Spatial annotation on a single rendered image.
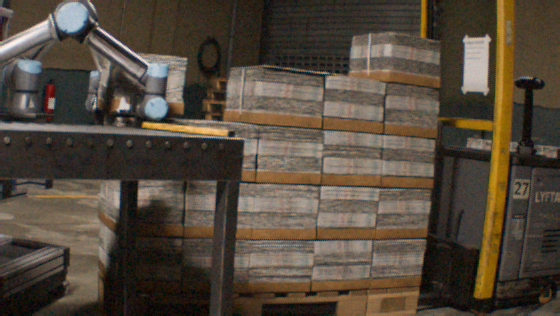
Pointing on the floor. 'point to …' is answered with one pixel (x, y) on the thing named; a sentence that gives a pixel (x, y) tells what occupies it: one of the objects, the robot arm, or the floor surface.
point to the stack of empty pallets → (215, 99)
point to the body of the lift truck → (531, 256)
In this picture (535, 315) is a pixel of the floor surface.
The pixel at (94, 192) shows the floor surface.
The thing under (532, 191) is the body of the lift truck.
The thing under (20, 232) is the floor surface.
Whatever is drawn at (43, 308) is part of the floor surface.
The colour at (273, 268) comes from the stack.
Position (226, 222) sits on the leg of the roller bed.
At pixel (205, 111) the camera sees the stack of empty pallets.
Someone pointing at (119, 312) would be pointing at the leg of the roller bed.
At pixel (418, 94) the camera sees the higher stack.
